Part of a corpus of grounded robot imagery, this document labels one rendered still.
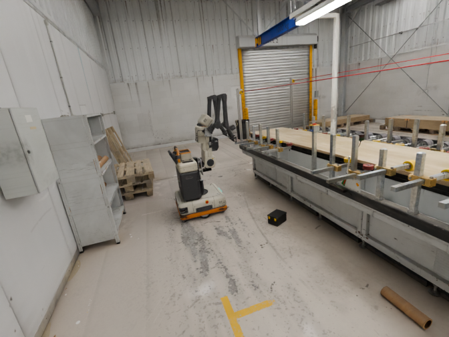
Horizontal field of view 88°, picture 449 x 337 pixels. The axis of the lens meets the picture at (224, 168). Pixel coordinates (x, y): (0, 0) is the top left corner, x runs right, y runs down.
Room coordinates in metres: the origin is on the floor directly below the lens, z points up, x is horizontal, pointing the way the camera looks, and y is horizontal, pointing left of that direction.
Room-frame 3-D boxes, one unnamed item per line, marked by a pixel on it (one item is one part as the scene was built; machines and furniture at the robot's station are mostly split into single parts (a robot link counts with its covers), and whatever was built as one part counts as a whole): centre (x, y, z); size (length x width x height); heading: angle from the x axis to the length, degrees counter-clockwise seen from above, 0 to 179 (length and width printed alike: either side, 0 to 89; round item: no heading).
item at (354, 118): (9.53, -4.87, 0.23); 2.41 x 0.77 x 0.17; 108
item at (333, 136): (2.10, -1.02, 0.91); 0.04 x 0.04 x 0.48; 16
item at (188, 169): (3.18, 0.51, 0.59); 0.55 x 0.34 x 0.83; 16
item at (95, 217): (2.88, 1.71, 0.78); 0.90 x 0.45 x 1.55; 16
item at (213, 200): (3.21, 0.42, 0.16); 0.67 x 0.64 x 0.25; 106
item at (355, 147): (1.86, -1.09, 0.93); 0.04 x 0.04 x 0.48; 16
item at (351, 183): (1.88, -1.06, 0.75); 0.26 x 0.01 x 0.10; 16
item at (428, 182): (1.36, -1.24, 0.95); 0.14 x 0.06 x 0.05; 16
